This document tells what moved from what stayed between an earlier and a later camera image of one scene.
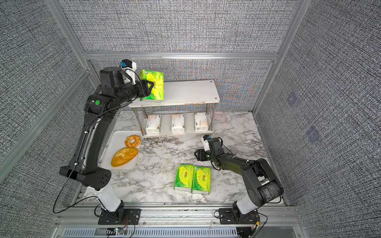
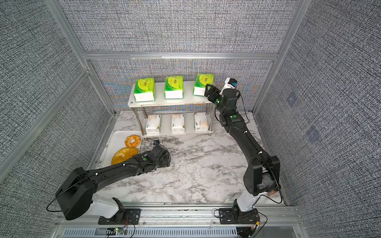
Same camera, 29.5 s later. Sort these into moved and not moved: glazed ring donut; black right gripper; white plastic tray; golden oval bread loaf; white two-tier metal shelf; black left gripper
Moved: black right gripper; black left gripper
Not moved: white plastic tray; glazed ring donut; golden oval bread loaf; white two-tier metal shelf
